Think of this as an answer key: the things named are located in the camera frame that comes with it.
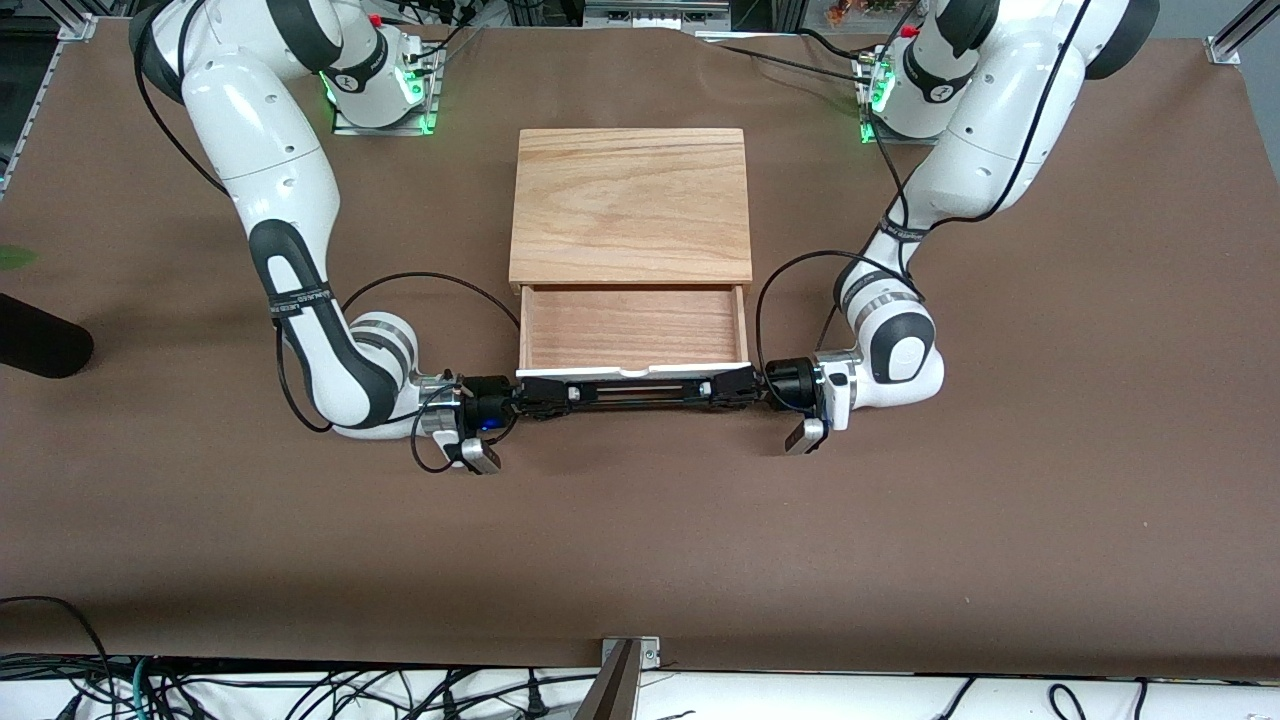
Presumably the black metal drawer handle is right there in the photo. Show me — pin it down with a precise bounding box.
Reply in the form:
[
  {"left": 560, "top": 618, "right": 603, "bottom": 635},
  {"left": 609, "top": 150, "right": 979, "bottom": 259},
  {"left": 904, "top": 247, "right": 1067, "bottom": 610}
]
[{"left": 570, "top": 378, "right": 713, "bottom": 407}]

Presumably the white-fronted wooden drawer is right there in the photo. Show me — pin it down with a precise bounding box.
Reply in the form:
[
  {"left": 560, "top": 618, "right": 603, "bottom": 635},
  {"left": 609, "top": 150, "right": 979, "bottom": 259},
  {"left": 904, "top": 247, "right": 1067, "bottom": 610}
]
[{"left": 516, "top": 283, "right": 757, "bottom": 385}]

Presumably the wooden drawer cabinet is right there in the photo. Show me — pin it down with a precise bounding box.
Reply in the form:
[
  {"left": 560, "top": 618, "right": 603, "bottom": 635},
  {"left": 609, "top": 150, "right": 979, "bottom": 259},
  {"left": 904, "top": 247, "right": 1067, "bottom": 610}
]
[{"left": 509, "top": 127, "right": 754, "bottom": 294}]

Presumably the grey power strip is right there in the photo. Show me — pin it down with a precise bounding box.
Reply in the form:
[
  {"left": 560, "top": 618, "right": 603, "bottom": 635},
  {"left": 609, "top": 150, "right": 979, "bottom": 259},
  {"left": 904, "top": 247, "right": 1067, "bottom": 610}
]
[{"left": 583, "top": 0, "right": 733, "bottom": 29}]

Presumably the black foam cylinder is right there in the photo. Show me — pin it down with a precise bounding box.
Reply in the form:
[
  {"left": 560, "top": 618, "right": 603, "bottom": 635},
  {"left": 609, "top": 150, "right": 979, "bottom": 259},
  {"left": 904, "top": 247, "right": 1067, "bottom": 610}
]
[{"left": 0, "top": 293, "right": 96, "bottom": 379}]

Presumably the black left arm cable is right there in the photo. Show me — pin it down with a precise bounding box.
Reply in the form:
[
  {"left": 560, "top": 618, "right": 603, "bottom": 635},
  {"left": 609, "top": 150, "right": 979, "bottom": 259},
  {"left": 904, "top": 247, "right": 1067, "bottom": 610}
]
[{"left": 754, "top": 0, "right": 1093, "bottom": 377}]

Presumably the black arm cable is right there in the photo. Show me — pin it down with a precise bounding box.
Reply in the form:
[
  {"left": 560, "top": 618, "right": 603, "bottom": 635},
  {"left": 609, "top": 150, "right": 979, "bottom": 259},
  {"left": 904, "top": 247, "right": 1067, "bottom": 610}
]
[
  {"left": 132, "top": 10, "right": 523, "bottom": 474},
  {"left": 754, "top": 0, "right": 1093, "bottom": 377}
]

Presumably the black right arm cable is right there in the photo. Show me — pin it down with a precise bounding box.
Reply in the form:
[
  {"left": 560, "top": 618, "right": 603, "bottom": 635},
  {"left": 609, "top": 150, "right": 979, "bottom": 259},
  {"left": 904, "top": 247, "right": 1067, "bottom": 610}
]
[{"left": 132, "top": 10, "right": 523, "bottom": 474}]

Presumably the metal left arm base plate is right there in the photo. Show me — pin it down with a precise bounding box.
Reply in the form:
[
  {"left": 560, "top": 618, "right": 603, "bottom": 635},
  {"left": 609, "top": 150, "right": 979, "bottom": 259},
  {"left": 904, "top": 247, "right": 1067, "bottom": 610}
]
[{"left": 857, "top": 112, "right": 946, "bottom": 147}]

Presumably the metal table edge bracket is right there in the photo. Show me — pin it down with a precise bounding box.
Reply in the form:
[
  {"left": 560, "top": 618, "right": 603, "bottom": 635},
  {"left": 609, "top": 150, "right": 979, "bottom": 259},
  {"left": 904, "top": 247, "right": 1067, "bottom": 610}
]
[{"left": 600, "top": 634, "right": 662, "bottom": 671}]

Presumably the grey metal camera pole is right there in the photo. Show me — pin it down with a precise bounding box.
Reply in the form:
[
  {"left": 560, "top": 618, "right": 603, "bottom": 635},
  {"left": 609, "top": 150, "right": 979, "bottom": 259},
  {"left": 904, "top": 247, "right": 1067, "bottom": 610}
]
[{"left": 570, "top": 640, "right": 641, "bottom": 720}]

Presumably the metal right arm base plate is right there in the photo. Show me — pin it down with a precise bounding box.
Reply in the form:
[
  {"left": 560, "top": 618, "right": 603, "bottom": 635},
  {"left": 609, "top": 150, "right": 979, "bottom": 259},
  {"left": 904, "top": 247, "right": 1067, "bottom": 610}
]
[{"left": 333, "top": 45, "right": 442, "bottom": 136}]

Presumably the long black table cable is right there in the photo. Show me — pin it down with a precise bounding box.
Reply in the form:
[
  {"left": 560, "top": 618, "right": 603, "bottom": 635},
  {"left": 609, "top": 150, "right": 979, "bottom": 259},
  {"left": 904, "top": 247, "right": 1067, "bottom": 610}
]
[{"left": 712, "top": 40, "right": 886, "bottom": 91}]

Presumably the black cable tangle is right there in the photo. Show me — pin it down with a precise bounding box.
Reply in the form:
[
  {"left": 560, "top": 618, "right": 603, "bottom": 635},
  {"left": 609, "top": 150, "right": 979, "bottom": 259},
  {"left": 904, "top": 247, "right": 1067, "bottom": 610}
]
[{"left": 150, "top": 665, "right": 601, "bottom": 720}]

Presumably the short black table cable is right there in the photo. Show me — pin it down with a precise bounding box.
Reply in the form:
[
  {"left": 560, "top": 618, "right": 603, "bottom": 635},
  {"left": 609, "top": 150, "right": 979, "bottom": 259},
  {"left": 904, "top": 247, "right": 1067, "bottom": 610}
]
[{"left": 795, "top": 27, "right": 873, "bottom": 67}]

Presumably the black slanted cable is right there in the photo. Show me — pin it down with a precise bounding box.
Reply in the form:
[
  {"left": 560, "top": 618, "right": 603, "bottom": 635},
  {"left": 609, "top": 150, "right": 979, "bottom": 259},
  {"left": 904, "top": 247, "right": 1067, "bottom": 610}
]
[{"left": 930, "top": 677, "right": 977, "bottom": 720}]

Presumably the black base cable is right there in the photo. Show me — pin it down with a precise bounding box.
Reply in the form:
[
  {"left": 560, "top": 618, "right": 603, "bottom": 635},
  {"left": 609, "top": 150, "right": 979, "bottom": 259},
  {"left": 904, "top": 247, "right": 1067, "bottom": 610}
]
[{"left": 405, "top": 0, "right": 483, "bottom": 66}]

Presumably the teal cable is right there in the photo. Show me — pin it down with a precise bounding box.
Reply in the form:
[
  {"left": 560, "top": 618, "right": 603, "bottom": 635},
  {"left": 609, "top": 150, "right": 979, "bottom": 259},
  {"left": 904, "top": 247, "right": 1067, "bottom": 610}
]
[{"left": 126, "top": 655, "right": 163, "bottom": 720}]

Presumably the black cable loop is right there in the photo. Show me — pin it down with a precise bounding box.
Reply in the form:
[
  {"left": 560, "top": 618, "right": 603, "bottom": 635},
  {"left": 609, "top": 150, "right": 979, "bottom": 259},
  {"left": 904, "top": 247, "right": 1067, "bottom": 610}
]
[{"left": 0, "top": 596, "right": 119, "bottom": 720}]

